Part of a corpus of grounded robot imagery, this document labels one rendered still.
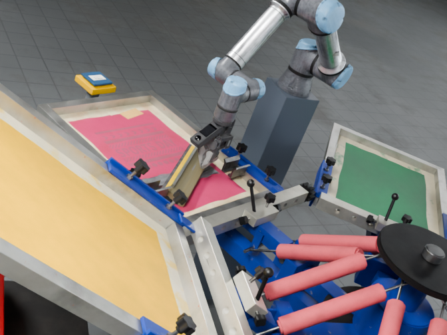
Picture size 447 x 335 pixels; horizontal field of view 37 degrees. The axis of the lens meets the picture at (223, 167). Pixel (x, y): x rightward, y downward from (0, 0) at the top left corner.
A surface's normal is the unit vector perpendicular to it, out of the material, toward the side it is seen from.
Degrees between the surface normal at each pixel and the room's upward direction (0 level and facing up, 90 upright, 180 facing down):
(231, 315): 58
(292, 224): 0
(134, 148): 0
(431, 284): 0
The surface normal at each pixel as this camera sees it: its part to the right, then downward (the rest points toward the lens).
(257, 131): -0.85, -0.02
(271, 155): 0.41, 0.59
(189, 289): -0.60, -0.54
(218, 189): 0.32, -0.81
